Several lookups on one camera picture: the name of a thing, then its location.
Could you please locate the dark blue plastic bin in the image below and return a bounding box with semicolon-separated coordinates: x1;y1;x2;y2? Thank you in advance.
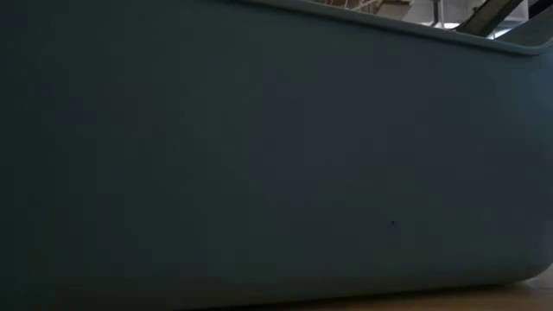
0;0;553;311

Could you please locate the wooden lattice structure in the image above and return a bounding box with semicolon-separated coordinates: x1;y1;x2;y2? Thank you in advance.
321;0;411;14

